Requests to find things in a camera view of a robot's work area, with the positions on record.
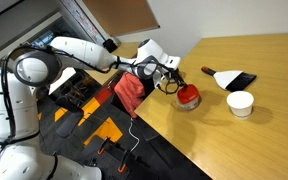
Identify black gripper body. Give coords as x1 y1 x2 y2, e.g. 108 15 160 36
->
169 68 185 84

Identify orange plastic lid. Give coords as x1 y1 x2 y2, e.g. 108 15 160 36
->
176 83 201 104

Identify clear plastic bowl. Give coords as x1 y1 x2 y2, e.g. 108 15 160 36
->
175 94 202 112

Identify white paper cup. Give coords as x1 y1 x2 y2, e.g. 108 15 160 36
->
226 90 255 120

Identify white hand brush black bristles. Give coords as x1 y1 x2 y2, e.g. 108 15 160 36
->
201 65 258 93

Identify salmon pink cloth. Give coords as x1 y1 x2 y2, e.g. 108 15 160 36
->
113 71 147 120

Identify small black box device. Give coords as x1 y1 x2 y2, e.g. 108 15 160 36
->
102 38 119 54

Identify black clamp with orange tip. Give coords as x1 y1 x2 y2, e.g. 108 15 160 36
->
117 149 131 174
97 135 111 156

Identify thin white cable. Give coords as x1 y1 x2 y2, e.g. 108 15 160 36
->
128 117 141 154

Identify cork board with grey frame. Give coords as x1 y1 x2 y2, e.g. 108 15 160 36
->
81 0 161 38

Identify white wall poster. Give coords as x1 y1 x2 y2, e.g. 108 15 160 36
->
58 0 108 46

